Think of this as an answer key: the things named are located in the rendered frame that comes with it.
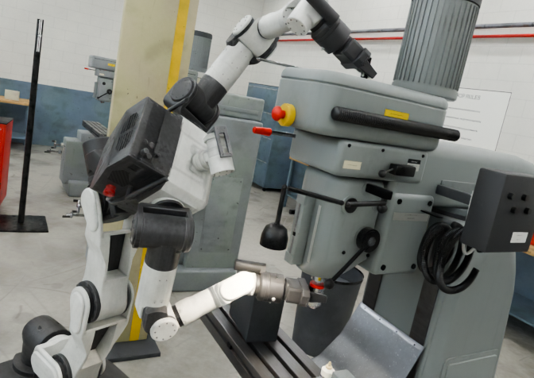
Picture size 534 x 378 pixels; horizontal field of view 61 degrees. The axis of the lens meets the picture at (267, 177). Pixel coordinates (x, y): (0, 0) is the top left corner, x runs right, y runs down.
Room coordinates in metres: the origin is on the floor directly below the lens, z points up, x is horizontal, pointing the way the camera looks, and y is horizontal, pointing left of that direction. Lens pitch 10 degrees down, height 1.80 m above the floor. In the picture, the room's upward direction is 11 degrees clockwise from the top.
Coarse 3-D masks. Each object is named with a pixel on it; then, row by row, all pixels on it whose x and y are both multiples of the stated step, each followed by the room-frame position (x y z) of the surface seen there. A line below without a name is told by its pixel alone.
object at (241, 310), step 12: (240, 300) 1.60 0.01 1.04; (252, 300) 1.50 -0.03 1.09; (240, 312) 1.58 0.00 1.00; (252, 312) 1.49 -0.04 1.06; (264, 312) 1.50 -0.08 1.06; (276, 312) 1.52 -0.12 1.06; (240, 324) 1.56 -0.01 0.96; (252, 324) 1.49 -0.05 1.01; (264, 324) 1.51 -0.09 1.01; (276, 324) 1.52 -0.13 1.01; (252, 336) 1.49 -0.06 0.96; (264, 336) 1.51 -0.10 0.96; (276, 336) 1.53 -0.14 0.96
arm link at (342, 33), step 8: (344, 24) 1.28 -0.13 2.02; (336, 32) 1.26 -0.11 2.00; (344, 32) 1.27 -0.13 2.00; (328, 40) 1.26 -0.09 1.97; (336, 40) 1.26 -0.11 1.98; (344, 40) 1.26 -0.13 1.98; (352, 40) 1.27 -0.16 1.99; (328, 48) 1.28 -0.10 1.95; (336, 48) 1.27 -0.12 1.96; (344, 48) 1.28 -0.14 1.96; (352, 48) 1.27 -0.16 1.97; (360, 48) 1.28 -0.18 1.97; (336, 56) 1.34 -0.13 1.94; (344, 56) 1.29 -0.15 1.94; (352, 56) 1.27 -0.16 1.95; (360, 56) 1.26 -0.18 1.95; (368, 56) 1.27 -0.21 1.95; (344, 64) 1.34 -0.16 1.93; (352, 64) 1.29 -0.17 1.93; (360, 64) 1.27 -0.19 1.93
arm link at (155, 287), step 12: (144, 264) 1.13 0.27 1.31; (144, 276) 1.13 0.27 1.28; (156, 276) 1.11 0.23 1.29; (168, 276) 1.13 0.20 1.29; (144, 288) 1.13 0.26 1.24; (156, 288) 1.12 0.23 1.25; (168, 288) 1.14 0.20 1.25; (144, 300) 1.13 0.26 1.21; (156, 300) 1.13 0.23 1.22; (168, 300) 1.17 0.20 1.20; (144, 312) 1.13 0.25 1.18; (156, 312) 1.13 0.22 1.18; (144, 324) 1.12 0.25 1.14; (156, 324) 1.13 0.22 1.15; (168, 324) 1.15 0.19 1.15; (156, 336) 1.14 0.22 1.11; (168, 336) 1.16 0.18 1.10
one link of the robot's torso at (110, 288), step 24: (96, 192) 1.41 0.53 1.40; (96, 216) 1.39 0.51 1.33; (96, 240) 1.38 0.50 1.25; (120, 240) 1.48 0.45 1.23; (96, 264) 1.42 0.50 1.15; (120, 264) 1.49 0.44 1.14; (96, 288) 1.40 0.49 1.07; (120, 288) 1.44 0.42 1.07; (96, 312) 1.37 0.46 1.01; (120, 312) 1.46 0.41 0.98
